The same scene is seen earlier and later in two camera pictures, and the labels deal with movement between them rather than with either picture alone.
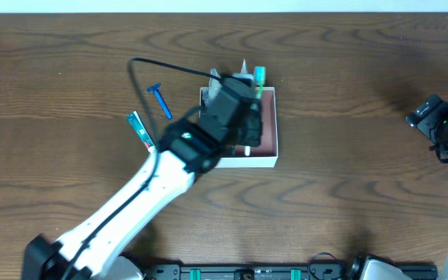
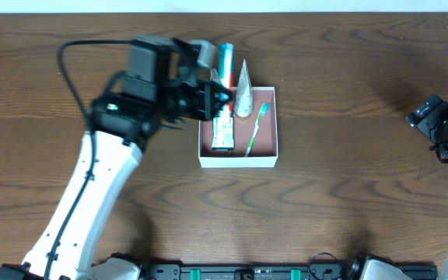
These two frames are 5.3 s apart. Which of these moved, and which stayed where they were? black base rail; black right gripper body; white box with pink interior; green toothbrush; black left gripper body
Moved: green toothbrush; black left gripper body
Stayed: black right gripper body; black base rail; white box with pink interior
